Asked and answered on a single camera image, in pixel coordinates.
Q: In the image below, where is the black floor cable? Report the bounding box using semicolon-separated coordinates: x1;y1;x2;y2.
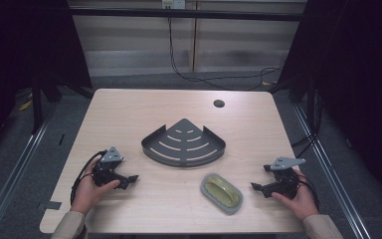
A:
290;132;320;159

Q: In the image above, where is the metal floor rail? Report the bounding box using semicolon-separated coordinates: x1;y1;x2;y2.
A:
0;99;63;239
291;104;374;239

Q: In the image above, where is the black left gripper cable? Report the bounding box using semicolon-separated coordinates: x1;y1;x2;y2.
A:
70;149;109;206

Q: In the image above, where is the person's right hand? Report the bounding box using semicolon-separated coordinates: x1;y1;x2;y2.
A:
272;168;320;222

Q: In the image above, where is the white wall power outlet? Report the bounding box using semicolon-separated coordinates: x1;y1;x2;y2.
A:
161;0;187;10

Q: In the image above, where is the black curtain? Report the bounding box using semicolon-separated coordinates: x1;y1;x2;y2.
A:
277;0;382;210
0;0;94;167

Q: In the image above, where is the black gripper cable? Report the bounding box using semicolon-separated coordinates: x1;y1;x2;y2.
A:
296;172;321;211
70;149;109;206

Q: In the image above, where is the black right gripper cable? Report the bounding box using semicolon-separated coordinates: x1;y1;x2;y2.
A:
296;172;321;211

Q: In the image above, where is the person's left hand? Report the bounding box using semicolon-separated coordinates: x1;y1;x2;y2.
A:
70;157;121;216

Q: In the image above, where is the black metal stand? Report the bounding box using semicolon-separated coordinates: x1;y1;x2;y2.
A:
30;74;45;135
305;78;319;137

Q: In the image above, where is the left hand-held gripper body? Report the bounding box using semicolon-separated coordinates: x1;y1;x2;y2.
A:
92;145;127;187

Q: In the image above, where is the black metal corner shelf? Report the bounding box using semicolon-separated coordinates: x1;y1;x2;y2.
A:
140;118;227;168

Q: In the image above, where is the grey floor tape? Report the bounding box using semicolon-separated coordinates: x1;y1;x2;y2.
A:
37;200;63;211

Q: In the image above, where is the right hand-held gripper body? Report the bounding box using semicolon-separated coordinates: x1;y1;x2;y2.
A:
263;156;307;200

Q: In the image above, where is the yellow floor tape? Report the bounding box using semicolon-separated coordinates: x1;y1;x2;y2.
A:
18;99;34;113

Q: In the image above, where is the black horizontal frame bar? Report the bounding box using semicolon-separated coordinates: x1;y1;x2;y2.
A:
67;7;308;23

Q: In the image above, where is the black wall power cable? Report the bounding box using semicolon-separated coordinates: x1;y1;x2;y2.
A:
167;17;284;92

